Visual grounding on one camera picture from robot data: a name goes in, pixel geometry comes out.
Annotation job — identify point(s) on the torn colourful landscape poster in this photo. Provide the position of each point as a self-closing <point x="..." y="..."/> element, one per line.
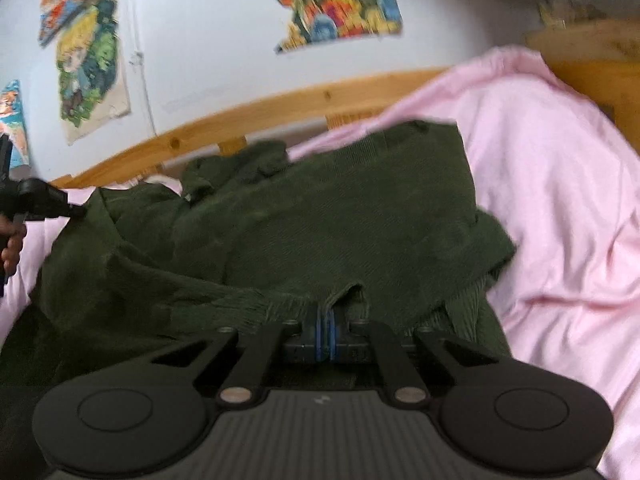
<point x="340" y="0"/>

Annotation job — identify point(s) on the white wall pipe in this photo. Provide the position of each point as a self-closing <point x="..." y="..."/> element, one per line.
<point x="142" y="60"/>

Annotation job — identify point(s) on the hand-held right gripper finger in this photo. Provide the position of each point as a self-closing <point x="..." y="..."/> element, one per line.
<point x="332" y="337"/>
<point x="320" y="337"/>

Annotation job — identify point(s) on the blond cartoon character poster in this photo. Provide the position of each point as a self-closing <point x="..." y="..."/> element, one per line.
<point x="90" y="65"/>

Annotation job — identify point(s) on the wooden bed frame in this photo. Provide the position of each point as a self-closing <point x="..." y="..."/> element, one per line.
<point x="260" y="107"/>

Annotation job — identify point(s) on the orange-haired cartoon character poster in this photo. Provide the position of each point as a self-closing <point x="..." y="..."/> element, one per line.
<point x="12" y="120"/>

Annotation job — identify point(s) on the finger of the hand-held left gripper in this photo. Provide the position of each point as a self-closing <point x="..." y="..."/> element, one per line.
<point x="45" y="199"/>

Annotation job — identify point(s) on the person's left hand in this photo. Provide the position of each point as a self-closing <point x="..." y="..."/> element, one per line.
<point x="11" y="252"/>

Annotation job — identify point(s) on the pink bed sheet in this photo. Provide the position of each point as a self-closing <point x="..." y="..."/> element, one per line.
<point x="560" y="195"/>

